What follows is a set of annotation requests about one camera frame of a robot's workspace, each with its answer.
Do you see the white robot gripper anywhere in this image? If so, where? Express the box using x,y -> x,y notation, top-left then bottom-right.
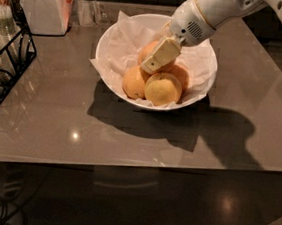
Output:
141,0 -> 215,74

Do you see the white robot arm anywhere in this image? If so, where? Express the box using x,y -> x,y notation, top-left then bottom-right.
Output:
142,0 -> 282,74

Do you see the white ceramic bowl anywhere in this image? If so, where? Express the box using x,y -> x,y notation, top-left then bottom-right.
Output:
90,8 -> 223,117

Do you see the front yellowish orange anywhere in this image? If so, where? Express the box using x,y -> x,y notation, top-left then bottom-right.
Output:
144,72 -> 183,106

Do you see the white paper liner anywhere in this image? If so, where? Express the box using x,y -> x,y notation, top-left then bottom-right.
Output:
85,7 -> 222,114

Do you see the clear glass vase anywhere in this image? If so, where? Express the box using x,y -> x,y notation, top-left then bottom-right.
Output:
74,0 -> 109,27

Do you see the white ceramic lidded jar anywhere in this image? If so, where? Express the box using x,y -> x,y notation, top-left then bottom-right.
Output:
19,0 -> 73,36

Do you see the black wire rack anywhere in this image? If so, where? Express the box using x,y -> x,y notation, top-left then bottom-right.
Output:
0,0 -> 37,104

